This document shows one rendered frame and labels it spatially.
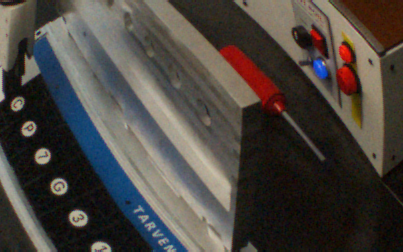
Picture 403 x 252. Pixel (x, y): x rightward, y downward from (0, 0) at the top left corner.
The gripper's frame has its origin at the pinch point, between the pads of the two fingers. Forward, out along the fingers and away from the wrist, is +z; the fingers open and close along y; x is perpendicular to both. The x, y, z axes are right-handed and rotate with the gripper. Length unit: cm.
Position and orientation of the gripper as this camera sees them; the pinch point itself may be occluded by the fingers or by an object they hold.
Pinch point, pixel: (11, 79)
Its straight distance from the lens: 128.0
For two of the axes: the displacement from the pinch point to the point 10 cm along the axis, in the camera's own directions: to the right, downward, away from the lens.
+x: 8.7, -2.9, 3.9
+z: -0.5, 7.4, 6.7
